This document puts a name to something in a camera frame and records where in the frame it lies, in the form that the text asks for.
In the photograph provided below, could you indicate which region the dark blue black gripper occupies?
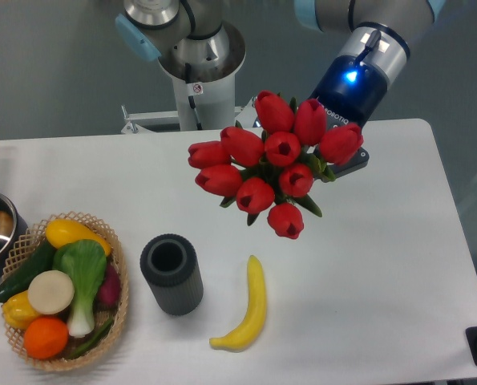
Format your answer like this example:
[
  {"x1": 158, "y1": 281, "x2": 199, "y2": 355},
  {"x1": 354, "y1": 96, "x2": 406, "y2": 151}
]
[{"x1": 254, "y1": 22, "x2": 411, "y2": 179}]

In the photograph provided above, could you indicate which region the red tulip bouquet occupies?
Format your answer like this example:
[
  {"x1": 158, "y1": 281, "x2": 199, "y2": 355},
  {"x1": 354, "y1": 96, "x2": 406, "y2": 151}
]
[{"x1": 188, "y1": 91, "x2": 363, "y2": 240}]

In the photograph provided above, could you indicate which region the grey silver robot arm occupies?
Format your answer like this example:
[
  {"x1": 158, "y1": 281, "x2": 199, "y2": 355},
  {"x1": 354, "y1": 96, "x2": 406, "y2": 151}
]
[{"x1": 115, "y1": 1, "x2": 443, "y2": 131}]

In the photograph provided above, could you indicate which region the dark grey ribbed vase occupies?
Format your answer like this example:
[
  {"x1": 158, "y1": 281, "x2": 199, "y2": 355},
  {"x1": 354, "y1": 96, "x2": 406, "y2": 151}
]
[{"x1": 139, "y1": 233, "x2": 204, "y2": 316}]

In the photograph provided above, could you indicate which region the yellow banana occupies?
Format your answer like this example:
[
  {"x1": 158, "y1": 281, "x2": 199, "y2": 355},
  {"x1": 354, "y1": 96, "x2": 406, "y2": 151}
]
[{"x1": 209, "y1": 255, "x2": 268, "y2": 352}]

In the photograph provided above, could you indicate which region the green bok choy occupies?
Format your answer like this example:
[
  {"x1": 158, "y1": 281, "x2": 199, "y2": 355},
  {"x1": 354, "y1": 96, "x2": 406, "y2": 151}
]
[{"x1": 53, "y1": 239, "x2": 107, "y2": 338}]

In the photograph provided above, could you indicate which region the purple red sweet potato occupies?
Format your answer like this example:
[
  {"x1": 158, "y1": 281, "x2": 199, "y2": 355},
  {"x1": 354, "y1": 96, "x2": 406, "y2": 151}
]
[{"x1": 97, "y1": 264, "x2": 121, "y2": 306}]

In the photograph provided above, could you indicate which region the yellow squash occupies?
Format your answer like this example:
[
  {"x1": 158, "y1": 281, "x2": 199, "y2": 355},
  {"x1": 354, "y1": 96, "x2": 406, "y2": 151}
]
[{"x1": 45, "y1": 218, "x2": 111, "y2": 257}]

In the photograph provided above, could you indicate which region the green bean pod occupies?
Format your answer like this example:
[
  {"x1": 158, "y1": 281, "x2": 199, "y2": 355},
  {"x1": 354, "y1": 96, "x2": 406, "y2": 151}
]
[{"x1": 67, "y1": 318, "x2": 114, "y2": 360}]

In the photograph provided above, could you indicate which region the woven wicker basket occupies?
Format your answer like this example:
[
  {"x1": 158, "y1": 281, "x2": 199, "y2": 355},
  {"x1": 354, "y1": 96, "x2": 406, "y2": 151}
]
[{"x1": 2, "y1": 212, "x2": 129, "y2": 372}]

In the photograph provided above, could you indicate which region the white round radish slice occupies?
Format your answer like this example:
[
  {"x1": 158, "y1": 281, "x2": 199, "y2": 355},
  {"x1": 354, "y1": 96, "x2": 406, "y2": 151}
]
[{"x1": 27, "y1": 270, "x2": 75, "y2": 315}]

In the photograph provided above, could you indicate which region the dark green cucumber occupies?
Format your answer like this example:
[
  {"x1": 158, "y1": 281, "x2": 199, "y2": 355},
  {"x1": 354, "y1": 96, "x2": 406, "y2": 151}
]
[{"x1": 0, "y1": 241, "x2": 56, "y2": 303}]

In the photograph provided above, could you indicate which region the orange fruit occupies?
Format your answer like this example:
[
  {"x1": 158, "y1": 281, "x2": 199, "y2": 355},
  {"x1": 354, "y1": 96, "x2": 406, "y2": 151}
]
[{"x1": 23, "y1": 316, "x2": 69, "y2": 359}]

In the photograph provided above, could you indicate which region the yellow bell pepper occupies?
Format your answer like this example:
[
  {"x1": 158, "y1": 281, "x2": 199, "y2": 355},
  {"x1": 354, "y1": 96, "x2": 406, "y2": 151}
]
[{"x1": 2, "y1": 290, "x2": 42, "y2": 330}]

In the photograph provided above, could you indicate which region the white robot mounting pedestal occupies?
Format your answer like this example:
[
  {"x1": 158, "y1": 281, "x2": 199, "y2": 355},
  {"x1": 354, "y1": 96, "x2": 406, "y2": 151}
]
[{"x1": 121, "y1": 71, "x2": 257, "y2": 134}]

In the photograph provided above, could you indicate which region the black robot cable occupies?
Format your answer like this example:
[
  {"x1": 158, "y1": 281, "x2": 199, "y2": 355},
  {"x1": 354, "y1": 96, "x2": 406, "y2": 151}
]
[{"x1": 184, "y1": 63, "x2": 204, "y2": 132}]

